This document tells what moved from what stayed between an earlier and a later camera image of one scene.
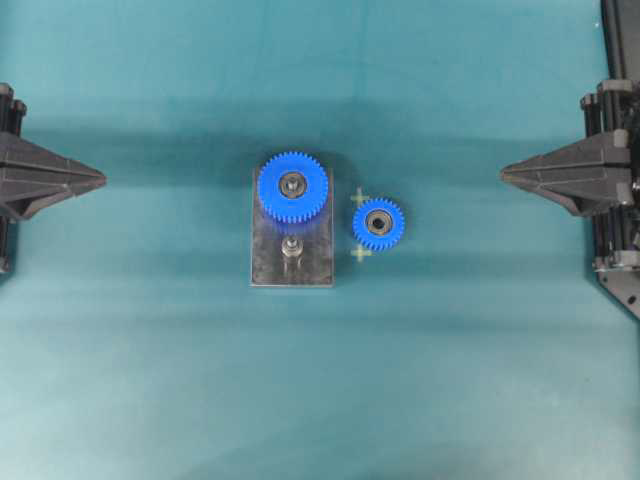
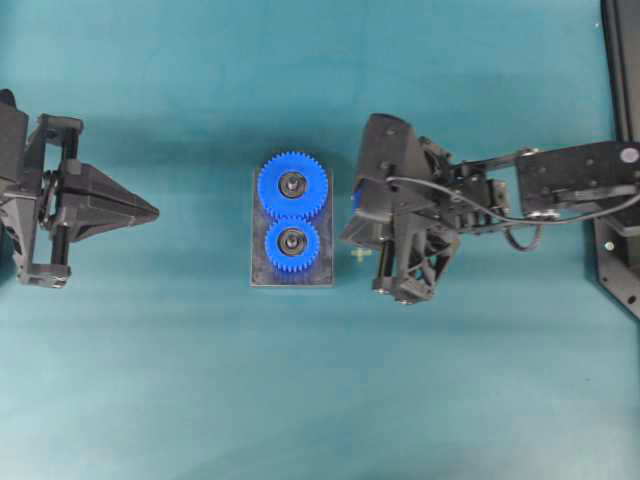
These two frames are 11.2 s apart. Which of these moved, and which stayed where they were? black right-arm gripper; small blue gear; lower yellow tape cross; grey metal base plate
Moved: small blue gear; black right-arm gripper
Stayed: grey metal base plate; lower yellow tape cross
